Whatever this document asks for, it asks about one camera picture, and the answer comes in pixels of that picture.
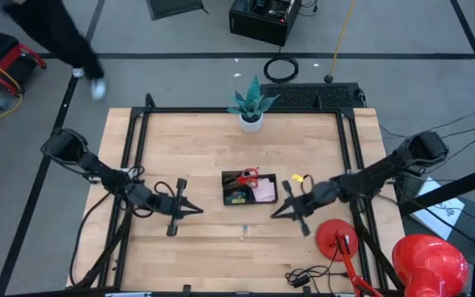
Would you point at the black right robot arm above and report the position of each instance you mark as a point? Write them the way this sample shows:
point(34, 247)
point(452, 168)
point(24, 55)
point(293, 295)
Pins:
point(386, 167)

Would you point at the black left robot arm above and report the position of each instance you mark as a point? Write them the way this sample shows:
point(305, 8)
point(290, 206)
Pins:
point(97, 169)

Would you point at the black computer tower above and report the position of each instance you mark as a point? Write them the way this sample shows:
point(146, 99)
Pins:
point(254, 29)

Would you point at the snake plant in white pot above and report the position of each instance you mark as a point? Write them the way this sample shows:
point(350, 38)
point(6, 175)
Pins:
point(250, 123)

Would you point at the yellow tag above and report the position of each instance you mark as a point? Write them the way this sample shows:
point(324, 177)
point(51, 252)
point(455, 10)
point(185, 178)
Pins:
point(297, 178)

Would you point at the black equipment case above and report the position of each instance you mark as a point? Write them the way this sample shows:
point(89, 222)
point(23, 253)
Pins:
point(171, 8)

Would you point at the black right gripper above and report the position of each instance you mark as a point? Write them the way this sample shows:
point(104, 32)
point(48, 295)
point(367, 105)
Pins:
point(316, 198)

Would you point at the black aluminium table frame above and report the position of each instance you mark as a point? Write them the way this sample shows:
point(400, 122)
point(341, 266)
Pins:
point(180, 110)

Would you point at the pink sticky notes pad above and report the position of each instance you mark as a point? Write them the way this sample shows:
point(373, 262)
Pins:
point(265, 190)

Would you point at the small yellow-green item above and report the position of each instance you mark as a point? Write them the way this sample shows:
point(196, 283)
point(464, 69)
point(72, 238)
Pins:
point(239, 201)

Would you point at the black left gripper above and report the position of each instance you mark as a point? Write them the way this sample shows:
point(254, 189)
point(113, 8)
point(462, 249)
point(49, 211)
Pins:
point(165, 203)

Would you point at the red desk lamp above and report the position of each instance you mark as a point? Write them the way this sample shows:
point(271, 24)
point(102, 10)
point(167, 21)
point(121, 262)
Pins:
point(431, 264)

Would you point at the black perforated metal panel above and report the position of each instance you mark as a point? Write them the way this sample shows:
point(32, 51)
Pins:
point(324, 97)

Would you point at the black diagonal bar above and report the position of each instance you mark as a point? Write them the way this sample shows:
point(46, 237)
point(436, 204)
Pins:
point(448, 191)

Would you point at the person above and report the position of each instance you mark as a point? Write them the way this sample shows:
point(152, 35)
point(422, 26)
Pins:
point(56, 29)

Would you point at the black mesh desk organizer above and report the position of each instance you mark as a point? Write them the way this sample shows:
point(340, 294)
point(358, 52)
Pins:
point(226, 194)

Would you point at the black marker pen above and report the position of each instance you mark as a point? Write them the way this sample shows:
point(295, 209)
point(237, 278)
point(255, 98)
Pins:
point(231, 178)

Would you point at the white printed sheet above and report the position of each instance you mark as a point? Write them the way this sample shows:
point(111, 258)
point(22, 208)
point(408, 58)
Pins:
point(439, 214)

